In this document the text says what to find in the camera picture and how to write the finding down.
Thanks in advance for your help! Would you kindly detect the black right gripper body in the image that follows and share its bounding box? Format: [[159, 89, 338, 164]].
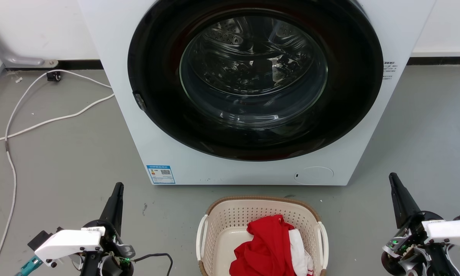
[[381, 210, 460, 276]]

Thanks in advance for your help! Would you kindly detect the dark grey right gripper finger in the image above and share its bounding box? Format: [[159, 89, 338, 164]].
[[388, 172, 422, 229]]

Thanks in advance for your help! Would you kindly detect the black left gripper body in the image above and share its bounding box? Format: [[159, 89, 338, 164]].
[[80, 220, 136, 276]]

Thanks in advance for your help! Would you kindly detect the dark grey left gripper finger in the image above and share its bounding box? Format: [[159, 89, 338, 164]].
[[99, 182, 125, 235]]

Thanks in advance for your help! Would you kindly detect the beige perforated laundry basket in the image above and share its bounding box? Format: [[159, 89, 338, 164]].
[[196, 196, 329, 276]]

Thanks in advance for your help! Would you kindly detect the blue energy label sticker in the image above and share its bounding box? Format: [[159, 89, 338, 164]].
[[146, 165, 176, 185]]

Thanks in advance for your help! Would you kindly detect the white front-load washing machine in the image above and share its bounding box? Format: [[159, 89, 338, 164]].
[[78, 0, 437, 186]]

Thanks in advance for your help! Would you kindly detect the round white filter cover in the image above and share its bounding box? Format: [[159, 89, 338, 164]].
[[294, 166, 334, 185]]

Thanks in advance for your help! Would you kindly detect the white garment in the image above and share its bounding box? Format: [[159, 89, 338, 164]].
[[289, 229, 315, 276]]

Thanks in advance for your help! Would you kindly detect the black text warning sticker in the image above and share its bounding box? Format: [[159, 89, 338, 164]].
[[382, 61, 399, 81]]

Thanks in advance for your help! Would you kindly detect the red garment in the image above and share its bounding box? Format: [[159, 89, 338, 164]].
[[229, 215, 296, 276]]

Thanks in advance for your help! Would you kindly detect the black baseboard strip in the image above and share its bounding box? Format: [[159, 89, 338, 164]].
[[406, 56, 460, 66], [6, 59, 104, 71]]

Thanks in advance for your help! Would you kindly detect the round black washer door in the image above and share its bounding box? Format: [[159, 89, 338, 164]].
[[127, 0, 384, 161]]

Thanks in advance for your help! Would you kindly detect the steel washer drum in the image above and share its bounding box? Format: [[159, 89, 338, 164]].
[[179, 15, 329, 129]]

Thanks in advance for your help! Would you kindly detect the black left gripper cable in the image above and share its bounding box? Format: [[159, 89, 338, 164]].
[[132, 253, 174, 276]]

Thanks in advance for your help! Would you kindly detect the thick white power cable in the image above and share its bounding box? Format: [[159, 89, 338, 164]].
[[0, 93, 115, 146]]

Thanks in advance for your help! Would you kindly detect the thin white cable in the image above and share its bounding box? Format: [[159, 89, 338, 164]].
[[0, 70, 112, 276]]

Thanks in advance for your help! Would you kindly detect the grey wall pipe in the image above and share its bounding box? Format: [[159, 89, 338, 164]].
[[0, 19, 59, 69]]

